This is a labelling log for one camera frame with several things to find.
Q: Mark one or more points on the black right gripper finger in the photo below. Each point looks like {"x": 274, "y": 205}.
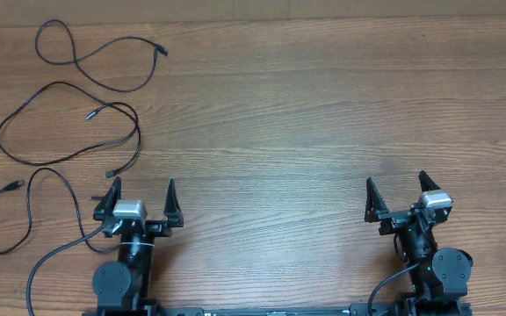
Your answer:
{"x": 426, "y": 183}
{"x": 375, "y": 205}

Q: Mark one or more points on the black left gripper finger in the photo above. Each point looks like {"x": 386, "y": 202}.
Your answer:
{"x": 172, "y": 210}
{"x": 106, "y": 203}

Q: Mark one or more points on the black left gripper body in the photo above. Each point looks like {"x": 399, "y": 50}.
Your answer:
{"x": 154, "y": 229}

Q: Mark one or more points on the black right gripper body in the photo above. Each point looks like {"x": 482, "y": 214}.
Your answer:
{"x": 394, "y": 221}

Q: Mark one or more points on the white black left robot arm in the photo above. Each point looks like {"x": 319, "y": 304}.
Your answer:
{"x": 122, "y": 286}

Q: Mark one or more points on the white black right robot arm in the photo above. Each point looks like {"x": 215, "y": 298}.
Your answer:
{"x": 438, "y": 276}

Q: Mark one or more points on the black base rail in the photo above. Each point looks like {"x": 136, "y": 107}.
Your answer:
{"x": 356, "y": 309}

